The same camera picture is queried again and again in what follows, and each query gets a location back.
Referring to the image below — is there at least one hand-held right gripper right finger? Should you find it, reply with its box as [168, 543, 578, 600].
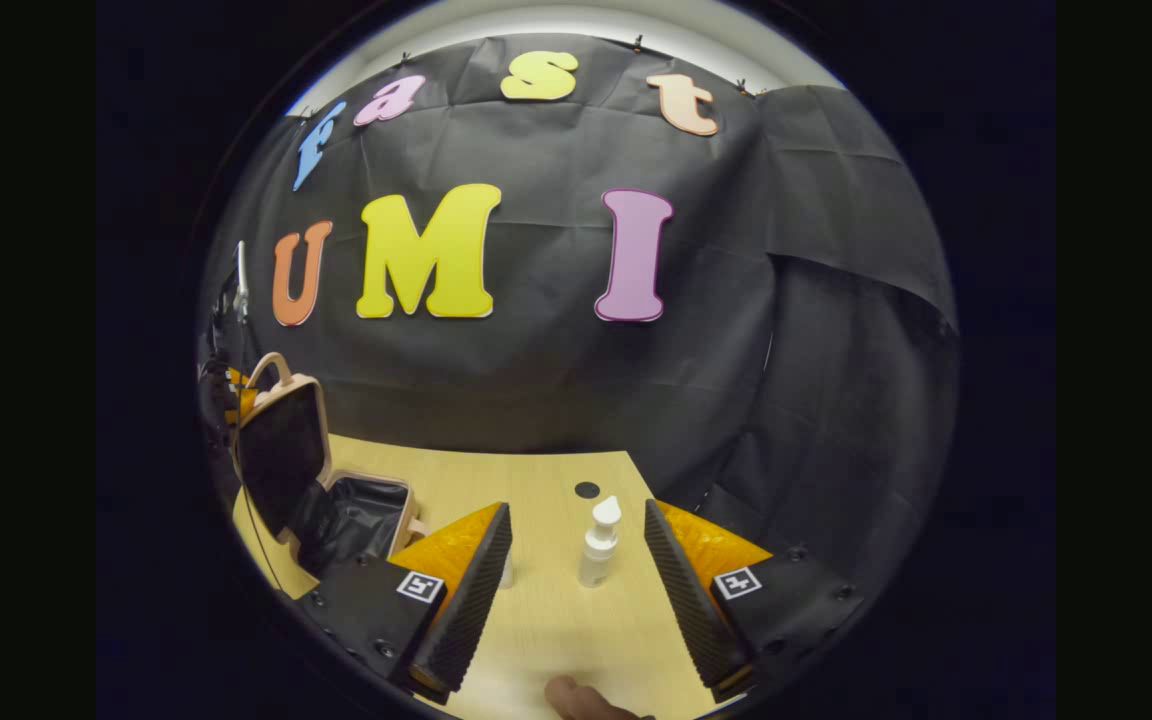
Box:
[644, 498, 872, 704]

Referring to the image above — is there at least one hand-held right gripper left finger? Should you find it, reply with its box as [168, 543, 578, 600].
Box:
[294, 501, 514, 707]

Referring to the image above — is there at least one white pump bottle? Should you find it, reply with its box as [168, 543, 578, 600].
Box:
[577, 495, 623, 589]

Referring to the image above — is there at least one pink suitcase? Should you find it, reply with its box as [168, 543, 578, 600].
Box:
[234, 352, 427, 583]

